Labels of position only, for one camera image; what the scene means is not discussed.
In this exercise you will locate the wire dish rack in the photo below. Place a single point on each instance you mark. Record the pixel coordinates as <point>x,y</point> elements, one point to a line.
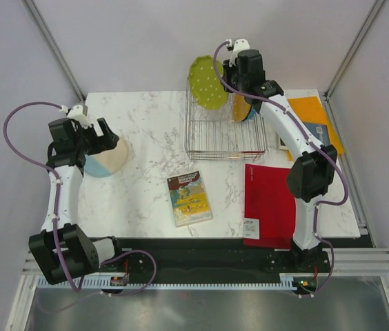
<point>215,135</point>

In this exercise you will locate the orange folder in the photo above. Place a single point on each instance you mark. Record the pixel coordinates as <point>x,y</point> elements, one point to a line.
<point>309,109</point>

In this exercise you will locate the white cable duct right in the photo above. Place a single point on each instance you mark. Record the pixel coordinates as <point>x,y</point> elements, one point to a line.
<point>308,283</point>

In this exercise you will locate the blue polka dot plate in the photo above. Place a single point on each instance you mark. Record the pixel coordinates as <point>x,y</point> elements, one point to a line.
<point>254,110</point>

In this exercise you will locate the green polka dot plate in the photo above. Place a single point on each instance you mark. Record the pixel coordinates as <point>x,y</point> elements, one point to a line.
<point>204,84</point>

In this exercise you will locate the dark blue book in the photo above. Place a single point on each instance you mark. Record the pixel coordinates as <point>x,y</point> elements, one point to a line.
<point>320,131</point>

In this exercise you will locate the red folder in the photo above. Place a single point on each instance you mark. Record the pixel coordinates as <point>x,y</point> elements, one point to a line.
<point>269,208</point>

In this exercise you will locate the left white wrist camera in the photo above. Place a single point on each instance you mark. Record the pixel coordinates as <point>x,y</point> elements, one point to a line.
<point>78,113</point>

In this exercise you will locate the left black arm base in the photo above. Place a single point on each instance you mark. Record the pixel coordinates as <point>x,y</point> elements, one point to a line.
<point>131,261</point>

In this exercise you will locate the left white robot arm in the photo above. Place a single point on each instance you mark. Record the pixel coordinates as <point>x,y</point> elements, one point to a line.
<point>62,250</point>

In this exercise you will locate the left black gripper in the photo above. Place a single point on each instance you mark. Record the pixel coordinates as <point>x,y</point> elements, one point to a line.
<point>108,141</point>

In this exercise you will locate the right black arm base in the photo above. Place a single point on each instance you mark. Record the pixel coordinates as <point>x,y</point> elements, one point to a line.
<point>292,261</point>

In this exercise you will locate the yellow polka dot plate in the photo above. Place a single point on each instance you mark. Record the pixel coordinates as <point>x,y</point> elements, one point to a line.
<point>240,108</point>

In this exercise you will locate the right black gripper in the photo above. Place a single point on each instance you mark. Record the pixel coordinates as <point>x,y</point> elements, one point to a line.
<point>226,72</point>

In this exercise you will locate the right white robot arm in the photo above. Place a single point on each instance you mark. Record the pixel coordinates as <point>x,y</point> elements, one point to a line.
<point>314,163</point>

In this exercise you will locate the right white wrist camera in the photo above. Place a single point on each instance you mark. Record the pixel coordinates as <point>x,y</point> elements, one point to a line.
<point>239,46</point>

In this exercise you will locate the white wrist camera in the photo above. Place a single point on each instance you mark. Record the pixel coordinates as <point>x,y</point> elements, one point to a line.
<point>239,46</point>
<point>78,113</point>

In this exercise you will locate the cream and blue plate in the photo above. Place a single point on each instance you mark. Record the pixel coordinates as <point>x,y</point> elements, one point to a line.
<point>107,163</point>

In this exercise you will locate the paperback book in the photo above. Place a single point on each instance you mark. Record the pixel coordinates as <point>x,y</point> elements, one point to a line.
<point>189,200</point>

